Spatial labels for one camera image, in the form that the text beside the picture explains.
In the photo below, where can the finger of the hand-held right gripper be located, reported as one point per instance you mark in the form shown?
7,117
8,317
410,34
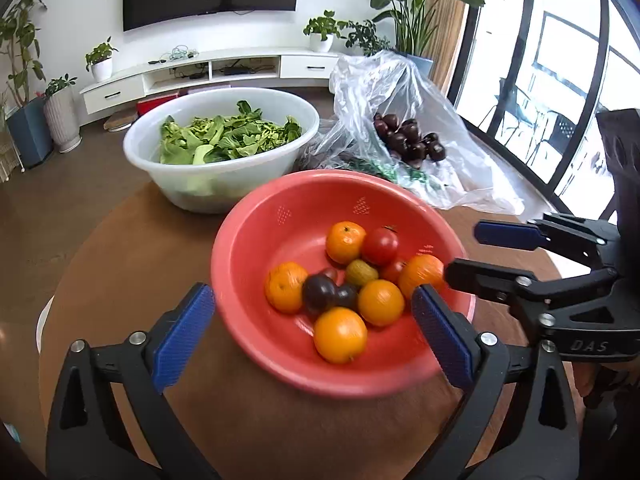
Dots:
475,275
505,234

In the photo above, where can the tall tree plant blue pot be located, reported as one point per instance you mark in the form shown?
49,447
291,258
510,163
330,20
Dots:
27,130

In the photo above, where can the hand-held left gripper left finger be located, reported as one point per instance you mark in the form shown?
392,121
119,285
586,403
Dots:
182,337

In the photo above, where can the green printed plastic bag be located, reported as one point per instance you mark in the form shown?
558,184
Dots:
410,175

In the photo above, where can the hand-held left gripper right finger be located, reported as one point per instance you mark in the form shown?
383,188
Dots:
442,340

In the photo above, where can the black set-top box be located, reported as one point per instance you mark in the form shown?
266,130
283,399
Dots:
235,70

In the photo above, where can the broad-leaf plant blue pot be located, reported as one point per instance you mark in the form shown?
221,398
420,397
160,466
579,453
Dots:
410,10

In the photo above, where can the plant in white ribbed pot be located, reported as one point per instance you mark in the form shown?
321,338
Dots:
62,120

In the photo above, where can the dark purple plum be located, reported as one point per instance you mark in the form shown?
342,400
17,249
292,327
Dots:
320,294
347,297

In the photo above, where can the bushy plant tall white pot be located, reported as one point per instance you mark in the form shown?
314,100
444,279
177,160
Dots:
367,37

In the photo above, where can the green tomato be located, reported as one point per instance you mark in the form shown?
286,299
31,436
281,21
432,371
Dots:
361,273

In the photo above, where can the pile of bagged plums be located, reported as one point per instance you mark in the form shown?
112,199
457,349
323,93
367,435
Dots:
405,142

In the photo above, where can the person's right hand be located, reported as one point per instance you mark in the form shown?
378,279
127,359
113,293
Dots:
600,380

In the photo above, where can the white television cabinet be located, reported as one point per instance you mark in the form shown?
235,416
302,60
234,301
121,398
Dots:
115,92

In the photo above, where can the leafy green vegetables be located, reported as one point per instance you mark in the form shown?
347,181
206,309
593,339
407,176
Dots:
230,135

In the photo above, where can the red boxes under cabinet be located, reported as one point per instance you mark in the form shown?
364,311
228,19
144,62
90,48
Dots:
155,105

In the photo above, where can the outdoor metal chairs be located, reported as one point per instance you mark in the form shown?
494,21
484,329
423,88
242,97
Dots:
530,115

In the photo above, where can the clear plastic bag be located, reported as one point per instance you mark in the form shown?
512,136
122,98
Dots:
400,90

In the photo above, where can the black framed glass sliding door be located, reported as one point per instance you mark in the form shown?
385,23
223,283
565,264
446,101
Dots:
537,60

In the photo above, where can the beige curtain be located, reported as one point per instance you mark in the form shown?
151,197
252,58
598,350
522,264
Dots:
447,30

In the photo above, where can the white plastic bowl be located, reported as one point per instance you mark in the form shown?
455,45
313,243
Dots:
165,180

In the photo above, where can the small plant white pot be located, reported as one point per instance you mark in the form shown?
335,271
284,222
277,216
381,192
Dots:
321,42
101,69

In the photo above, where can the orange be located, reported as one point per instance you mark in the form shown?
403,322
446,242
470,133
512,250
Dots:
286,287
345,242
340,335
381,302
421,272

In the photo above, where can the red plastic bowl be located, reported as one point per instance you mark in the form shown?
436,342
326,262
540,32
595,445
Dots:
250,240

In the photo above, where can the red tomato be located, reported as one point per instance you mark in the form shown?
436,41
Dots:
393,271
380,246

